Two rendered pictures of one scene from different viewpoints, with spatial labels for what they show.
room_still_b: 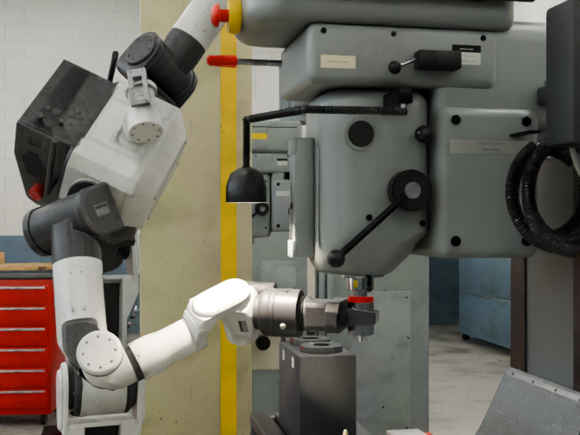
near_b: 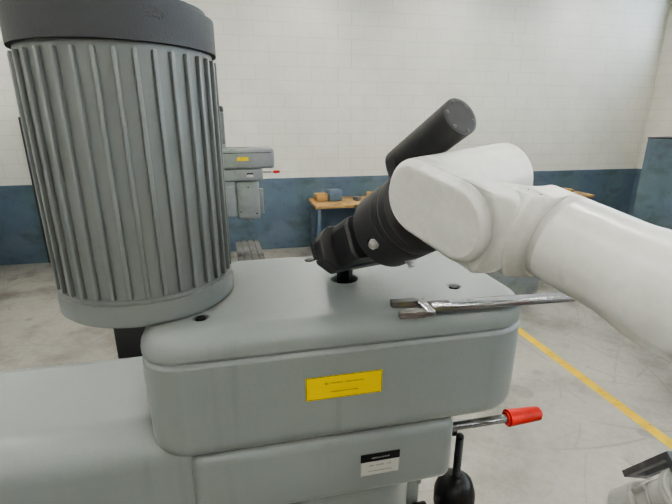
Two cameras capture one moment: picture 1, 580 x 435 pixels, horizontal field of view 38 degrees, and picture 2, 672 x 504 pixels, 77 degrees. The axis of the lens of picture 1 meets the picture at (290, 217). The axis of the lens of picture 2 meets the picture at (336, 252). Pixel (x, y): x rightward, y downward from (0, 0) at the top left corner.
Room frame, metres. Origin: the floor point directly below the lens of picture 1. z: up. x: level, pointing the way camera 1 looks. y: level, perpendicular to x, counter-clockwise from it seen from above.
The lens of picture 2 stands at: (2.06, -0.14, 2.10)
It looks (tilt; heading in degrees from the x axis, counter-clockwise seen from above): 17 degrees down; 180
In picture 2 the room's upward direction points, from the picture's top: straight up
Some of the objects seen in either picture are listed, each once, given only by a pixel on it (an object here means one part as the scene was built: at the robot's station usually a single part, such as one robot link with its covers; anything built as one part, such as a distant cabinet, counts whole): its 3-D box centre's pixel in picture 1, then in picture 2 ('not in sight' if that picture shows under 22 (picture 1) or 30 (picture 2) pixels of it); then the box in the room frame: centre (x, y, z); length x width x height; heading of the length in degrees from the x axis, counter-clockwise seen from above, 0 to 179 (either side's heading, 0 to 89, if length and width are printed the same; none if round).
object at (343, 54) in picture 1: (383, 67); (316, 409); (1.52, -0.17, 1.68); 0.34 x 0.24 x 0.10; 102
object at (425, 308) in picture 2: not in sight; (493, 301); (1.60, 0.05, 1.89); 0.24 x 0.04 x 0.01; 99
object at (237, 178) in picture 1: (246, 184); (454, 488); (1.46, 0.08, 1.47); 0.07 x 0.07 x 0.06
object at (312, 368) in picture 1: (315, 387); not in sight; (1.82, -0.05, 1.04); 0.22 x 0.12 x 0.20; 12
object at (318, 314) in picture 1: (311, 315); not in sight; (1.53, -0.04, 1.23); 0.13 x 0.12 x 0.10; 167
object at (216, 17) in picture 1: (220, 15); not in sight; (1.46, 0.12, 1.76); 0.04 x 0.03 x 0.04; 12
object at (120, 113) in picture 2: not in sight; (135, 165); (1.57, -0.37, 2.05); 0.20 x 0.20 x 0.32
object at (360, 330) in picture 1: (360, 318); not in sight; (1.51, -0.13, 1.23); 0.05 x 0.05 x 0.06
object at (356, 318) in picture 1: (357, 318); not in sight; (1.48, -0.12, 1.23); 0.06 x 0.02 x 0.03; 77
